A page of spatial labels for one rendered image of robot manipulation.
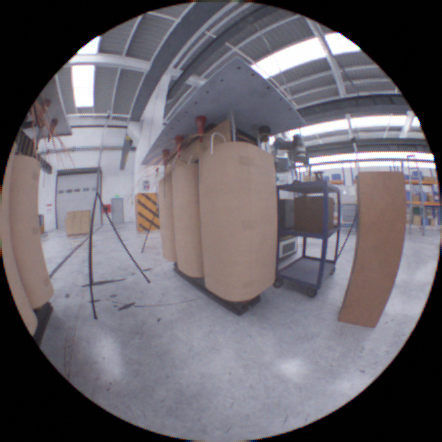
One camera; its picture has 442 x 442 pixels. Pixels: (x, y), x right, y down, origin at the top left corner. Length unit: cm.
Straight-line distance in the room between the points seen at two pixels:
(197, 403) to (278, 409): 32
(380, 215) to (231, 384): 107
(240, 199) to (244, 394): 91
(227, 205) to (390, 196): 89
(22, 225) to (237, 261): 135
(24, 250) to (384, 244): 202
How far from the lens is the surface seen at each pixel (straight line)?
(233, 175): 74
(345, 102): 788
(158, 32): 1020
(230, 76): 81
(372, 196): 92
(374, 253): 95
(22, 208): 120
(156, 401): 80
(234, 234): 73
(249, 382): 79
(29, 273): 123
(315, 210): 131
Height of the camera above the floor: 73
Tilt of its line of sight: 5 degrees down
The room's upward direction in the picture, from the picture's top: 2 degrees counter-clockwise
